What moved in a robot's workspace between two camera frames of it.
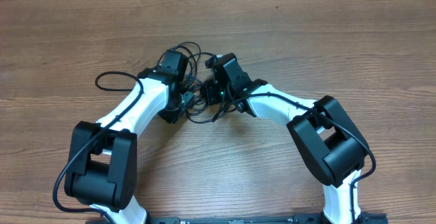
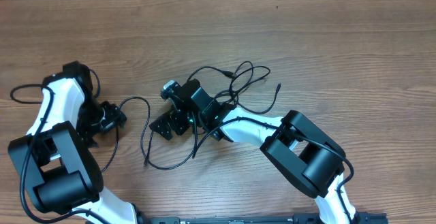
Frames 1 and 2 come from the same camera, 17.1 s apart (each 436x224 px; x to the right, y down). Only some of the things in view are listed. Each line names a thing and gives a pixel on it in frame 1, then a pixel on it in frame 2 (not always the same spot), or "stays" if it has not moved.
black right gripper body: [214, 93] → [183, 120]
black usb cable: [199, 109] → [146, 151]
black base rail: [369, 218] stays
